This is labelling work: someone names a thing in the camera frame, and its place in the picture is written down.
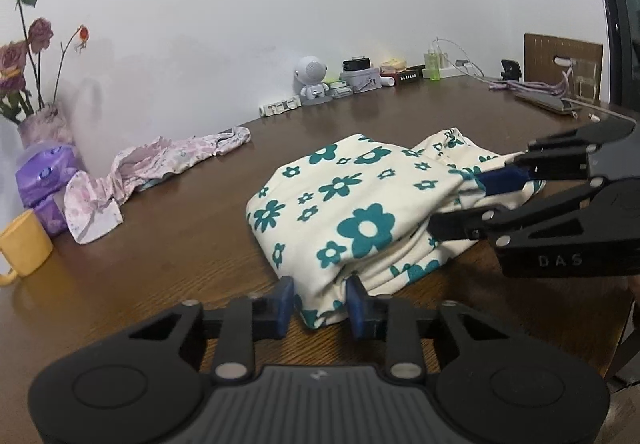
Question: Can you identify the green spray bottle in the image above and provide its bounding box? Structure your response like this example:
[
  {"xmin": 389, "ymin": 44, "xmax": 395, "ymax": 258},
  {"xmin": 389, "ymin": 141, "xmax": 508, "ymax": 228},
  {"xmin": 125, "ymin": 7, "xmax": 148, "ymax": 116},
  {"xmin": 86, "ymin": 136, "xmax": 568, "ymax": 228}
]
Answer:
[{"xmin": 424, "ymin": 46, "xmax": 442, "ymax": 82}]

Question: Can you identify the white charging cable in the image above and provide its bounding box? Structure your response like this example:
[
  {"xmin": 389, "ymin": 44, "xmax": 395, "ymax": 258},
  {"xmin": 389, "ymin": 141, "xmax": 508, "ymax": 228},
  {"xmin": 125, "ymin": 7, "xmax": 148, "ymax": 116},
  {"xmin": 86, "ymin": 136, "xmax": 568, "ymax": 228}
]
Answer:
[{"xmin": 431, "ymin": 37, "xmax": 487, "ymax": 81}]

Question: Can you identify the clear acrylic stand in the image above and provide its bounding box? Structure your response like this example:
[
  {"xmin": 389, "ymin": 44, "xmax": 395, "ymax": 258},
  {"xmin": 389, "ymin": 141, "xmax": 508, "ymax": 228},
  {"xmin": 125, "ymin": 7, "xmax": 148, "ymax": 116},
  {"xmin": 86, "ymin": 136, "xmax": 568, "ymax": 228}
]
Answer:
[{"xmin": 569, "ymin": 58, "xmax": 601, "ymax": 103}]

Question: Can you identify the pink floral garment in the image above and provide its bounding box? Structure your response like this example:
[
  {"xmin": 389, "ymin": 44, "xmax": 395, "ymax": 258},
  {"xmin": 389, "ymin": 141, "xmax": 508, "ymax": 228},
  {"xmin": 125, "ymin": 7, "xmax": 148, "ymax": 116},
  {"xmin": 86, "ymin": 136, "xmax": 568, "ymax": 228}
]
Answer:
[{"xmin": 64, "ymin": 126, "xmax": 252, "ymax": 245}]

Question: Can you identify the cream green floral garment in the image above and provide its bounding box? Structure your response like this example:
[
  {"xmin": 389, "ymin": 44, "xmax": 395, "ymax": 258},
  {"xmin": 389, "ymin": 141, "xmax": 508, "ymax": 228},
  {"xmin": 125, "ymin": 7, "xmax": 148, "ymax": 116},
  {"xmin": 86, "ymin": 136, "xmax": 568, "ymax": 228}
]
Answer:
[{"xmin": 246, "ymin": 126, "xmax": 548, "ymax": 331}]

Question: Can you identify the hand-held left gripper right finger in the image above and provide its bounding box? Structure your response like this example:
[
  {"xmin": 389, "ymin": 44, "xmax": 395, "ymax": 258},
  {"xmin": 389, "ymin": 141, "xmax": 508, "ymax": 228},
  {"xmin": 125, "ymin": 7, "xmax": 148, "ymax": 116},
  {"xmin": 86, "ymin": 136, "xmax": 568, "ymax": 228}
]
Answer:
[{"xmin": 346, "ymin": 275, "xmax": 523, "ymax": 382}]

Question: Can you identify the white astronaut speaker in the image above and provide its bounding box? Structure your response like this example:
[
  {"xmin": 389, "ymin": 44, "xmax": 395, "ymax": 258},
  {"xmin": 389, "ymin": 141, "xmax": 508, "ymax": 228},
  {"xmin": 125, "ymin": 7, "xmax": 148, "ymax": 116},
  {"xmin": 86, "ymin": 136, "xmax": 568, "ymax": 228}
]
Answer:
[{"xmin": 292, "ymin": 55, "xmax": 334, "ymax": 105}]

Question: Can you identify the yellow mug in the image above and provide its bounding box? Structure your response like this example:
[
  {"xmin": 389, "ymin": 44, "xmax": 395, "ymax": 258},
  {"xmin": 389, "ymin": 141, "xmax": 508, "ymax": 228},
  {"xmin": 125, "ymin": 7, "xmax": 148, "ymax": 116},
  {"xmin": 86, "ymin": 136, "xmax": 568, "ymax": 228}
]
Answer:
[{"xmin": 0, "ymin": 210, "xmax": 54, "ymax": 286}]

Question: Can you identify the dark flat phone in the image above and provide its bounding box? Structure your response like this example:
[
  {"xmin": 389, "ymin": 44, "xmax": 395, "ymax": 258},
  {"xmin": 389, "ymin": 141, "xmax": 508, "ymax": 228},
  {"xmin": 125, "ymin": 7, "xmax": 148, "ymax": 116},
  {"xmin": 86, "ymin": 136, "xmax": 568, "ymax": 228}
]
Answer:
[{"xmin": 514, "ymin": 91, "xmax": 584, "ymax": 116}]

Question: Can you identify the cardboard box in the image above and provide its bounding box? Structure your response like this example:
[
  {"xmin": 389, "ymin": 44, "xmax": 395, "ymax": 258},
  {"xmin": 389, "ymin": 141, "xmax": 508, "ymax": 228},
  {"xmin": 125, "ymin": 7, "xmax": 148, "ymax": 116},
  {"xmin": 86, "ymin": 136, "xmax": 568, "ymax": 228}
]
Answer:
[{"xmin": 523, "ymin": 33, "xmax": 604, "ymax": 101}]

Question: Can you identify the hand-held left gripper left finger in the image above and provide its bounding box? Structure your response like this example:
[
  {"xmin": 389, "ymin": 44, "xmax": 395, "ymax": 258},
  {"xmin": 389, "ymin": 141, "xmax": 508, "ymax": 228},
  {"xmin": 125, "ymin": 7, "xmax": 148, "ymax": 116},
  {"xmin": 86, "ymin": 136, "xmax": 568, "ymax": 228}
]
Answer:
[{"xmin": 117, "ymin": 276, "xmax": 294, "ymax": 384}]

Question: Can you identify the grey tin box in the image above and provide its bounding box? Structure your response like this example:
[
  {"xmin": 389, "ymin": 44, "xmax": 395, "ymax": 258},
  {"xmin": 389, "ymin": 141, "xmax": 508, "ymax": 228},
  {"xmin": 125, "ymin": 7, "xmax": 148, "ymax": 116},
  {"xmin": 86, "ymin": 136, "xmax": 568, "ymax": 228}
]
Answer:
[{"xmin": 340, "ymin": 66, "xmax": 382, "ymax": 94}]

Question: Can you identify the dried rose bouquet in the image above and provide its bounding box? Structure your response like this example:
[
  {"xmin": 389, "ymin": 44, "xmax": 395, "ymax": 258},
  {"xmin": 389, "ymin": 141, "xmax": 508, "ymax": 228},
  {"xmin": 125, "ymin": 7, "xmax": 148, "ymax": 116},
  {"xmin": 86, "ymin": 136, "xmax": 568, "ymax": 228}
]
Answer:
[{"xmin": 0, "ymin": 0, "xmax": 92, "ymax": 125}]

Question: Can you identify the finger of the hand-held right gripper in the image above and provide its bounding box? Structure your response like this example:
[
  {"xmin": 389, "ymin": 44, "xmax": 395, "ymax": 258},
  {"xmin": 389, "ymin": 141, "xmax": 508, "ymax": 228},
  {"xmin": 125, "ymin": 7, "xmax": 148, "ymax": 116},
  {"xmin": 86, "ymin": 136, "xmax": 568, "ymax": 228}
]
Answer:
[
  {"xmin": 477, "ymin": 116, "xmax": 636, "ymax": 197},
  {"xmin": 427, "ymin": 179, "xmax": 606, "ymax": 250}
]

